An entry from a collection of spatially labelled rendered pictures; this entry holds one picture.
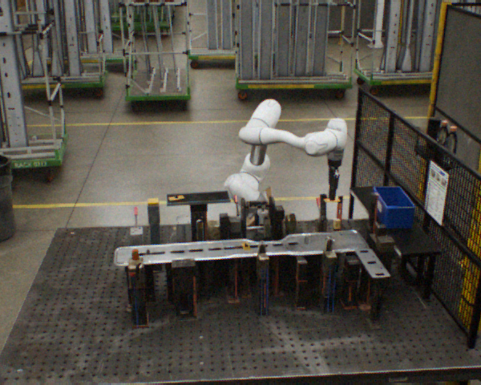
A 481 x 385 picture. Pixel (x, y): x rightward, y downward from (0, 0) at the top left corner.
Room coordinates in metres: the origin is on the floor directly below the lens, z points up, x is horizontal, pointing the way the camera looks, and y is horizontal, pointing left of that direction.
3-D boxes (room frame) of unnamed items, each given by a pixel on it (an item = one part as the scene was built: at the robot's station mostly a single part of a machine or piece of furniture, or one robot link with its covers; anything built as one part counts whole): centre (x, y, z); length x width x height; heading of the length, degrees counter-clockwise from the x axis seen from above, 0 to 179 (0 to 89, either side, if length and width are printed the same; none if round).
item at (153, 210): (3.17, 0.50, 0.92); 0.08 x 0.08 x 0.44; 8
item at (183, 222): (3.02, 0.32, 0.90); 0.13 x 0.10 x 0.41; 8
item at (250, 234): (3.12, -0.10, 0.94); 0.18 x 0.13 x 0.49; 98
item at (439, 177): (2.96, -1.05, 1.30); 0.23 x 0.02 x 0.31; 8
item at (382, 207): (3.22, -0.89, 1.09); 0.30 x 0.17 x 0.13; 3
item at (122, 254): (2.90, -0.01, 1.00); 1.38 x 0.22 x 0.02; 98
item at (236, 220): (3.10, 0.03, 0.89); 0.13 x 0.11 x 0.38; 8
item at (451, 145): (3.07, -1.13, 1.53); 0.06 x 0.06 x 0.20
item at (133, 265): (2.64, 0.52, 0.88); 0.15 x 0.11 x 0.36; 8
